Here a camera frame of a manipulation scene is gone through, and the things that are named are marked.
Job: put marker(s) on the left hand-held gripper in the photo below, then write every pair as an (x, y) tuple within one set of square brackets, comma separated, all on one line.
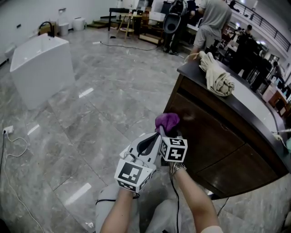
[(129, 173)]

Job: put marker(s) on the purple cloth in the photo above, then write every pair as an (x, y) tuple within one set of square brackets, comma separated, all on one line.
[(167, 120)]

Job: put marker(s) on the black mezzanine railing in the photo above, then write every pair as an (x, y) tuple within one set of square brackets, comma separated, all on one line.
[(268, 22)]

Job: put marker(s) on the white sink basin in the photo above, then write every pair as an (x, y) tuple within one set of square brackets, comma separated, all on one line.
[(254, 107)]

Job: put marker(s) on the round wooden stool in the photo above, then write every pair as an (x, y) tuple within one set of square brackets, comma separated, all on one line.
[(126, 29)]

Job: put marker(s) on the black curved faucet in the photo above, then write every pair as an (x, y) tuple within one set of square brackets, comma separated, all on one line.
[(51, 28)]

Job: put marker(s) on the scratched dark wooden cabinet door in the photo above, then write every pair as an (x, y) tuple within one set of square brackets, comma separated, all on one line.
[(204, 141)]

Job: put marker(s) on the black vanity countertop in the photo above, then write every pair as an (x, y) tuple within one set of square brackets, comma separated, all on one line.
[(195, 70)]

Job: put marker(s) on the person's left forearm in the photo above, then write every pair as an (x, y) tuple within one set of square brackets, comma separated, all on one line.
[(116, 214)]

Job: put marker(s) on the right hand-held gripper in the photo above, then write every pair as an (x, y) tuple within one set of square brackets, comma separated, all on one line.
[(174, 150)]

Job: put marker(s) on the person's right leg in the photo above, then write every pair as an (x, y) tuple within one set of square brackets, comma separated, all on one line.
[(163, 216)]

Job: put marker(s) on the grey oval shell seat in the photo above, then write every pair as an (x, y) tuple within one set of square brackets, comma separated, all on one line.
[(172, 22)]

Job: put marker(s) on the person's right forearm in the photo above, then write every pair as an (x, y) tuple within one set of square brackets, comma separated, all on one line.
[(197, 204)]

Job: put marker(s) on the person's light grey shirt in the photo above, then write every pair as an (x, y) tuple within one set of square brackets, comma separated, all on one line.
[(211, 229)]

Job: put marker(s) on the silver wristwatch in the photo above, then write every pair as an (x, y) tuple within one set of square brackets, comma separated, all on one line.
[(178, 168)]

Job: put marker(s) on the white toilet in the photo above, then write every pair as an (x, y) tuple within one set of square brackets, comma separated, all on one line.
[(79, 22)]

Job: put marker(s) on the pink cup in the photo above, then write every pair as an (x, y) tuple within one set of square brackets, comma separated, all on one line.
[(269, 92)]

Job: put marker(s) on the white power strip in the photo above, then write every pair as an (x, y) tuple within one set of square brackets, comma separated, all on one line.
[(97, 42), (9, 129)]

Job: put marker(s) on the white square pedestal basin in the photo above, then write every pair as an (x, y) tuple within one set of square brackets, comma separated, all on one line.
[(43, 68)]

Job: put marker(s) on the dark wooden vanity cabinet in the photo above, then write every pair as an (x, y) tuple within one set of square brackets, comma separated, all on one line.
[(193, 91)]

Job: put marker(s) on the beige crumpled towel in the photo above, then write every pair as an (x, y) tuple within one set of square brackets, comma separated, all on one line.
[(216, 77)]

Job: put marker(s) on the white bin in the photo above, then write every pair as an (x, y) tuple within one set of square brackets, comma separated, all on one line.
[(63, 29)]

